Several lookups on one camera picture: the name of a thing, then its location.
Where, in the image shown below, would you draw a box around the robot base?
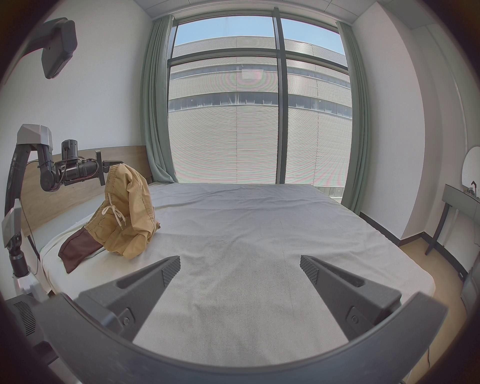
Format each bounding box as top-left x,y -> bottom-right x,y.
0,273 -> 62,377

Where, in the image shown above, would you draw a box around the tan shorts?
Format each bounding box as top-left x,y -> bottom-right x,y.
84,163 -> 162,260

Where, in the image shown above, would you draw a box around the bed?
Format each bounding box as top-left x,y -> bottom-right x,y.
20,145 -> 436,367

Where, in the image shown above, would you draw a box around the window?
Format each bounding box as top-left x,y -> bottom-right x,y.
165,7 -> 356,200

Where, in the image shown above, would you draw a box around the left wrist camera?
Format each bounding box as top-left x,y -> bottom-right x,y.
61,139 -> 80,163

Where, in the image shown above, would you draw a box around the brown garment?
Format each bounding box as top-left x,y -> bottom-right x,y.
58,228 -> 104,275

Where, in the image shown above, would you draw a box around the grey-green curtain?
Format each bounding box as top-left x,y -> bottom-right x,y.
335,20 -> 371,221
140,15 -> 179,184

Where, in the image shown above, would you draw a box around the grey dressing table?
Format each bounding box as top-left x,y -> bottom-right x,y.
424,183 -> 480,256

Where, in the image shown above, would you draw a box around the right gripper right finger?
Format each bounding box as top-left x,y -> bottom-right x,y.
300,255 -> 403,343

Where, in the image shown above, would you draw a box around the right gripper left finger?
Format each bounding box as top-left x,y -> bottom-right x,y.
77,255 -> 181,342

